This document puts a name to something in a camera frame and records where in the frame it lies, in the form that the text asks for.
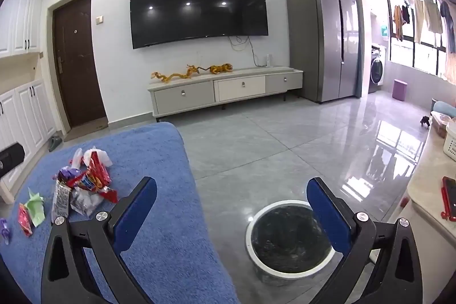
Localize green paper wrapper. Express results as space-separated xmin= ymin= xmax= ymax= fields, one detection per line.
xmin=25 ymin=190 xmax=46 ymax=228

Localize purple plastic wrapper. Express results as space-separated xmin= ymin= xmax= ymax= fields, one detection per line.
xmin=56 ymin=166 xmax=82 ymax=183

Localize pink small snack packet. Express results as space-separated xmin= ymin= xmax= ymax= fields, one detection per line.
xmin=18 ymin=204 xmax=32 ymax=237

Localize silver brown snack bag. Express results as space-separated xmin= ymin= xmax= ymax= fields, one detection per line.
xmin=51 ymin=181 xmax=71 ymax=224

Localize white plastic bag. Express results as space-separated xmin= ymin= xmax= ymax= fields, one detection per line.
xmin=70 ymin=145 xmax=115 ymax=170

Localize red snack wrapper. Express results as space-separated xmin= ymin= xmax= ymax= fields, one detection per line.
xmin=66 ymin=149 xmax=118 ymax=204

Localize clear plastic wrapper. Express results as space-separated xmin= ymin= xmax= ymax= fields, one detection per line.
xmin=70 ymin=187 xmax=103 ymax=217

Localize white round trash bin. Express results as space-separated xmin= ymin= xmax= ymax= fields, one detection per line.
xmin=245 ymin=200 xmax=335 ymax=285

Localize grey slippers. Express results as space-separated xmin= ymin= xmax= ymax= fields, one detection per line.
xmin=48 ymin=135 xmax=63 ymax=152

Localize beige counter table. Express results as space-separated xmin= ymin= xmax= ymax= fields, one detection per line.
xmin=406 ymin=128 xmax=455 ymax=246

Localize red phone on counter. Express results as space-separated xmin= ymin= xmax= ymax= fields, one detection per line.
xmin=441 ymin=177 xmax=456 ymax=222

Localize blue fluffy bed cover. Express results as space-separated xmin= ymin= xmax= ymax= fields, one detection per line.
xmin=1 ymin=123 xmax=240 ymax=303

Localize white plastic basket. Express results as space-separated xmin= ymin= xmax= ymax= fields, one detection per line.
xmin=443 ymin=121 xmax=456 ymax=161

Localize dark brown entrance door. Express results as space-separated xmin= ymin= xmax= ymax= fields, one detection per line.
xmin=52 ymin=0 xmax=106 ymax=127

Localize small black dog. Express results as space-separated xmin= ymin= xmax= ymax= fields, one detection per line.
xmin=420 ymin=115 xmax=431 ymax=128

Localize white TV cabinet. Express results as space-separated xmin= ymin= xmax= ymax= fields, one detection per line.
xmin=148 ymin=66 xmax=304 ymax=119

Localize purple storage stool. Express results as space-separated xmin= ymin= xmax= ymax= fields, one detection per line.
xmin=392 ymin=79 xmax=408 ymax=102

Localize golden dragon ornament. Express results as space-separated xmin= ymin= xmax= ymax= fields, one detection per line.
xmin=151 ymin=64 xmax=200 ymax=83

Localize white washing machine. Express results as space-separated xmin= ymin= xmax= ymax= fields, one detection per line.
xmin=369 ymin=44 xmax=386 ymax=93

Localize golden tiger ornament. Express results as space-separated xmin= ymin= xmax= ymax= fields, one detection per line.
xmin=197 ymin=63 xmax=233 ymax=75

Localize grey double-door refrigerator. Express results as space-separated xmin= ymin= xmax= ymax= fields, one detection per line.
xmin=287 ymin=0 xmax=359 ymax=103

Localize white wall cabinets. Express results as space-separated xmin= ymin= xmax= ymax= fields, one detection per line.
xmin=1 ymin=0 xmax=56 ymax=204

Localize black wall television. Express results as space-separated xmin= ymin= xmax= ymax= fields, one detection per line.
xmin=130 ymin=0 xmax=268 ymax=49

